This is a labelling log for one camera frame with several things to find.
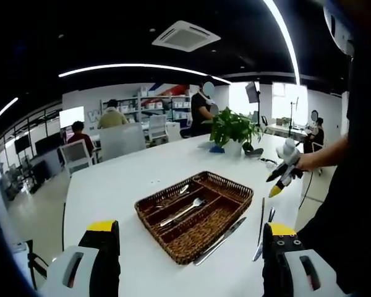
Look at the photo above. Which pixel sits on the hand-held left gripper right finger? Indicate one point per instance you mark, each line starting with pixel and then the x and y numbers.
pixel 278 266

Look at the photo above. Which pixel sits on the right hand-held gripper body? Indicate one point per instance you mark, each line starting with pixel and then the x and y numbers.
pixel 289 153

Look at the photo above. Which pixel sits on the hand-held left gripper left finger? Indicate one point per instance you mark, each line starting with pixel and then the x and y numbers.
pixel 102 263

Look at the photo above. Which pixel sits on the silver knife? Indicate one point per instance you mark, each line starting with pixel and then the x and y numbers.
pixel 225 239
pixel 257 253

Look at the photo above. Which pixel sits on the silver fork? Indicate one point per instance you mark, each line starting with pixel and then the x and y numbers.
pixel 198 202
pixel 170 223

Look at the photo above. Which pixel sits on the brown wicker utensil storage basket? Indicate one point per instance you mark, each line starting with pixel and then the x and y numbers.
pixel 201 235

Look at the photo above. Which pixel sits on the storage shelf with boxes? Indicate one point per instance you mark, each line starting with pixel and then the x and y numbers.
pixel 160 105

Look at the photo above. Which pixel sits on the person's right hand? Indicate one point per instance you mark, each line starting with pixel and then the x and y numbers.
pixel 309 162

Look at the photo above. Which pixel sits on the white charger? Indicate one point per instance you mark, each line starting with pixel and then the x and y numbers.
pixel 270 166

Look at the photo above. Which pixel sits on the thin brown stick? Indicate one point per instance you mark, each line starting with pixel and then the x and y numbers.
pixel 261 219

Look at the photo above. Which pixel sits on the green potted plant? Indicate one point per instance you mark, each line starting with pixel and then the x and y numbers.
pixel 232 130

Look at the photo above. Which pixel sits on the blue cloth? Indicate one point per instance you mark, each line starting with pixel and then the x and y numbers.
pixel 217 150

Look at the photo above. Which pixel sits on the black screen on stand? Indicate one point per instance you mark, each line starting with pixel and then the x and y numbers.
pixel 252 92

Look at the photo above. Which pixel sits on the person's dark clothing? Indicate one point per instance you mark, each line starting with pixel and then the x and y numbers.
pixel 346 232

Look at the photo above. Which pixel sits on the white office chair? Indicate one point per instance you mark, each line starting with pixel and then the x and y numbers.
pixel 158 127
pixel 77 154

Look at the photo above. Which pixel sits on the ceiling light strip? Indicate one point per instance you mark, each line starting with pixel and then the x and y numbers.
pixel 287 37
pixel 136 65
pixel 6 109

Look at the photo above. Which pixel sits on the grey partition panel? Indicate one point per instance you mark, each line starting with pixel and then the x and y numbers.
pixel 122 139

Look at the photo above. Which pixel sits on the black monitor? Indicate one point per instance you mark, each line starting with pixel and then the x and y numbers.
pixel 21 143
pixel 47 145

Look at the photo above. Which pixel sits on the white worn device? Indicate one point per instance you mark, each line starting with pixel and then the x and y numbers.
pixel 338 28

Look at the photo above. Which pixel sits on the white display screen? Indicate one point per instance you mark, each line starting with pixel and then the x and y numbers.
pixel 71 117

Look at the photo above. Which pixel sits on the ceiling air vent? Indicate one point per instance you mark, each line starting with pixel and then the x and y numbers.
pixel 185 35

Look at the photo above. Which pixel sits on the black chair frame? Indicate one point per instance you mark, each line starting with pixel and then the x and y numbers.
pixel 31 256

